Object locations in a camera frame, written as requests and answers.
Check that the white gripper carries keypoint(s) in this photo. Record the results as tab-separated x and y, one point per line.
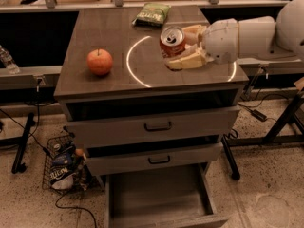
220	41

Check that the red coke can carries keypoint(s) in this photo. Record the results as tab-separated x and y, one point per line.
172	41

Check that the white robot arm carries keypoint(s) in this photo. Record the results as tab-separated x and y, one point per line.
263	38

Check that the grey drawer cabinet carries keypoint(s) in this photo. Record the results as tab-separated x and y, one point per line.
139	83

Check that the top grey drawer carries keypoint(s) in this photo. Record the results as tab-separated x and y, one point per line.
153	128

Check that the grey drawer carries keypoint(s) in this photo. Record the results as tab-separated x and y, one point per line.
99	166
153	128
174	197

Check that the middle grey drawer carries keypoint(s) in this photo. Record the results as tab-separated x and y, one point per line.
99	166

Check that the bottom grey drawer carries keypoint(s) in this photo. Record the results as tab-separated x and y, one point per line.
174	197

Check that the green chip bag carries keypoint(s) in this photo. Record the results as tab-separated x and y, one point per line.
152	14

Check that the black power adapter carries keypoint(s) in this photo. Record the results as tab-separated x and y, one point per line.
260	116

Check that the red apple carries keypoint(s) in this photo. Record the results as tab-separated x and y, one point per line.
99	62

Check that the blue chip bag in basket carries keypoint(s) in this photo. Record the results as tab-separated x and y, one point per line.
61	173

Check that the clear plastic water bottle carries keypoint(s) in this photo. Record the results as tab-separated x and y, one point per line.
8	61

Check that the black left table leg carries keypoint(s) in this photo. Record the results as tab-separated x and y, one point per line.
18	166

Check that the black right table frame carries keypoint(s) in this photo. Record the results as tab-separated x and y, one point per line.
293	114

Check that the black wire basket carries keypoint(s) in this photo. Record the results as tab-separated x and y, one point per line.
64	144

